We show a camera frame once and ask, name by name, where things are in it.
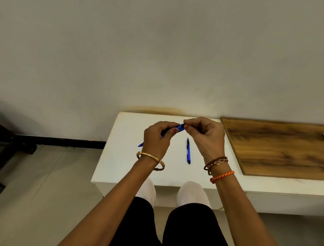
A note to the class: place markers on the person's left hand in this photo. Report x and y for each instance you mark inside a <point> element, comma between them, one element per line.
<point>155,143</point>

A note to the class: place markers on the person's right forearm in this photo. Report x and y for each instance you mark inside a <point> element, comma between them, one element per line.
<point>243,218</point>

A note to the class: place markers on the white trousers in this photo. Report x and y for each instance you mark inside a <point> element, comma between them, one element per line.
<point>192,192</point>

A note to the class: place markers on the black skirting strip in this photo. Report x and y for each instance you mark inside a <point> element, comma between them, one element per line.
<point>63,142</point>

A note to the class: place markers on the thin dark leads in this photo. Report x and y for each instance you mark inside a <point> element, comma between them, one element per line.
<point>299,181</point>

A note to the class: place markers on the person's right hand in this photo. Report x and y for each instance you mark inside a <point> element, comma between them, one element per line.
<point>210,142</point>

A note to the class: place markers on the black tunic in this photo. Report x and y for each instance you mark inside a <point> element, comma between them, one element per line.
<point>192,225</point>

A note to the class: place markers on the black object on floor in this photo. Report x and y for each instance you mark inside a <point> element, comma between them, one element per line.
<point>15,145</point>

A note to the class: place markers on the person's left forearm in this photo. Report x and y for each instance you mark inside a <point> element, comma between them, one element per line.
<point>108,213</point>

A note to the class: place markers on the gold bangle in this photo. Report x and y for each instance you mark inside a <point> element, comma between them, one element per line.
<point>150,155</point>

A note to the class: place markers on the wooden board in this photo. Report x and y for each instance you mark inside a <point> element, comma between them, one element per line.
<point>278,147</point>

